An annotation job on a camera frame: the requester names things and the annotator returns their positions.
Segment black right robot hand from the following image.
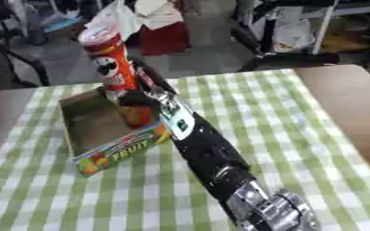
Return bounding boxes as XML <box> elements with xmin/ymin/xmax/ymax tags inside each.
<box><xmin>116</xmin><ymin>57</ymin><xmax>179</xmax><ymax>108</ymax></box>

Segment white bag with print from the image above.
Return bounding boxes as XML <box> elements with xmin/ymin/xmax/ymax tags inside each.
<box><xmin>272</xmin><ymin>17</ymin><xmax>318</xmax><ymax>54</ymax></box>

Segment black equipment base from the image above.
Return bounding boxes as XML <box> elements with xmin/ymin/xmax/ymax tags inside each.
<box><xmin>229</xmin><ymin>26</ymin><xmax>343</xmax><ymax>73</ymax></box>

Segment red cylindrical chips can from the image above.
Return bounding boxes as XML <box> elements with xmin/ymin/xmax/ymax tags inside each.
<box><xmin>78</xmin><ymin>24</ymin><xmax>157</xmax><ymax>129</ymax></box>

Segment cardboard box with fruit print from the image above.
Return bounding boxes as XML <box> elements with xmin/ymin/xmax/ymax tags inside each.
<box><xmin>57</xmin><ymin>87</ymin><xmax>174</xmax><ymax>177</ymax></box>

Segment black chair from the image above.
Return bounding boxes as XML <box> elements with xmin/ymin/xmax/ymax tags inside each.
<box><xmin>0</xmin><ymin>0</ymin><xmax>52</xmax><ymax>88</ymax></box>

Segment white plastic bag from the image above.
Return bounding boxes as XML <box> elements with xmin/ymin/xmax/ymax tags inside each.
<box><xmin>84</xmin><ymin>0</ymin><xmax>144</xmax><ymax>42</ymax></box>

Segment red cloth-covered stand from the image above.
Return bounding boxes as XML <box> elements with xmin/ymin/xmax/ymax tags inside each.
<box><xmin>135</xmin><ymin>20</ymin><xmax>193</xmax><ymax>57</ymax></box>

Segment white metal shelf frame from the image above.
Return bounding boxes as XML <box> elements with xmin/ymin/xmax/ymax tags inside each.
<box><xmin>234</xmin><ymin>0</ymin><xmax>370</xmax><ymax>56</ymax></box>

